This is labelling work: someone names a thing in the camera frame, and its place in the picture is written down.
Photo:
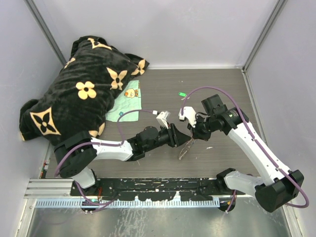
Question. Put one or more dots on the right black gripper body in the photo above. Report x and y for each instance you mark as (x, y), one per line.
(204, 127)

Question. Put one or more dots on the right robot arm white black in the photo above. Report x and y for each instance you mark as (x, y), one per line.
(276, 184)

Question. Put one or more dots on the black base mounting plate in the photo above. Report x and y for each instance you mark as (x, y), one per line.
(157, 189)

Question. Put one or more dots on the aluminium rail with slotted duct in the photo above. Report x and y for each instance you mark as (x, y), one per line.
(65, 193)

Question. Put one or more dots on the black floral plush blanket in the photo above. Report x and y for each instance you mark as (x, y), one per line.
(83, 92)

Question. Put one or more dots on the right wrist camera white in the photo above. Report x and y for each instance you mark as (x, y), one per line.
(189, 114)

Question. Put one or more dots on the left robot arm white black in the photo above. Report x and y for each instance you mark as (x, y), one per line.
(76, 153)

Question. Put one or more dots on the mint green cartoon cloth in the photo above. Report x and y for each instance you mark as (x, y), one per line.
(129, 99)

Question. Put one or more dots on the large keyring with small rings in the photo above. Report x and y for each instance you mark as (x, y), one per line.
(186, 148)

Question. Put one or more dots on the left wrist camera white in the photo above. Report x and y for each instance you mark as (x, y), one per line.
(162, 117)

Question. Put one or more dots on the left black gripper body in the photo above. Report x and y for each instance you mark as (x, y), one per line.
(165, 137)

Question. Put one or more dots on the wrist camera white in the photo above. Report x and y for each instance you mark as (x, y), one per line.
(189, 114)
(162, 117)

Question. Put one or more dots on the green key tag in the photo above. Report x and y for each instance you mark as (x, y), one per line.
(182, 94)

